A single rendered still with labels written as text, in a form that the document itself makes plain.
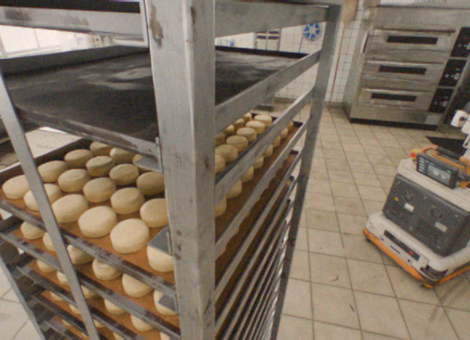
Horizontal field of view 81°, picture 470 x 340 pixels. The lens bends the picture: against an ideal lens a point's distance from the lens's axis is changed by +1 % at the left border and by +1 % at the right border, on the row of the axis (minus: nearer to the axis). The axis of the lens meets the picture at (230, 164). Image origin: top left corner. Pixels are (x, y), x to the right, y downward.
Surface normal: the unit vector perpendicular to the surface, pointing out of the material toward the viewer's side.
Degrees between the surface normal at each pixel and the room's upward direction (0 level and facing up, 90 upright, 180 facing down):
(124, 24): 90
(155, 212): 0
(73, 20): 90
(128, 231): 0
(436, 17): 90
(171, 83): 90
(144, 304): 0
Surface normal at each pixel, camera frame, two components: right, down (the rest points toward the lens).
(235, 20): 0.90, 0.24
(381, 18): -0.20, 0.48
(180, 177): -0.44, 0.44
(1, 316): 0.03, -0.87
